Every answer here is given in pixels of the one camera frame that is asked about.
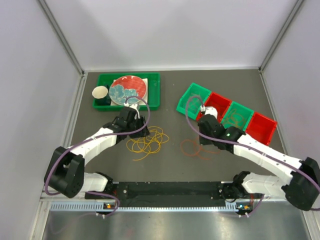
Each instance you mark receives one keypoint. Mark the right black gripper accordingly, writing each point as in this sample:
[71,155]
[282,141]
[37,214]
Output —
[203,141]

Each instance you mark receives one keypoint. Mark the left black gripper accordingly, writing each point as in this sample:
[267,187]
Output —
[143,132]

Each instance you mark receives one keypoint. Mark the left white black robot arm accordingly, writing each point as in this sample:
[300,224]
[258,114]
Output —
[66,173]

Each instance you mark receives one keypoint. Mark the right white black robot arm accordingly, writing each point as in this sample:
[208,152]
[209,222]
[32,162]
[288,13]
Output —
[296,180]

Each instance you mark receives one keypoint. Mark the red bin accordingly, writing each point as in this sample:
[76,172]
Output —
[219,102]
[261,128]

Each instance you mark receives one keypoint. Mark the green bin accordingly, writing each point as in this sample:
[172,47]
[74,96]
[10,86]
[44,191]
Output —
[238,116]
[194,106]

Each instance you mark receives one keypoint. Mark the green bin far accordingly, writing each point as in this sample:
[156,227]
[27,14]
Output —
[194,106]

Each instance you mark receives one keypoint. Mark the red blue floral plate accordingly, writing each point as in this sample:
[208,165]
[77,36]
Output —
[128,90]

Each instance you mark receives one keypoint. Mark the cream paper cup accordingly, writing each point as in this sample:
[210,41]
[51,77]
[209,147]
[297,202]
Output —
[100,92]

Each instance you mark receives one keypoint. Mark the green plastic tray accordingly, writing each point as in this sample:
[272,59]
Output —
[146,85]

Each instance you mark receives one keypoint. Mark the red bin near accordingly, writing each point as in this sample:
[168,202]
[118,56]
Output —
[261,128]

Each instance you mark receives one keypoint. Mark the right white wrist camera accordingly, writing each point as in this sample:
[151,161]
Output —
[210,111]

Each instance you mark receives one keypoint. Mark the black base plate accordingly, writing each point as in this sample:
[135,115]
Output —
[172,195]

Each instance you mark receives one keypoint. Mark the aluminium frame rail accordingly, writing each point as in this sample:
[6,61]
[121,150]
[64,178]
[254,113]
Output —
[65,197]

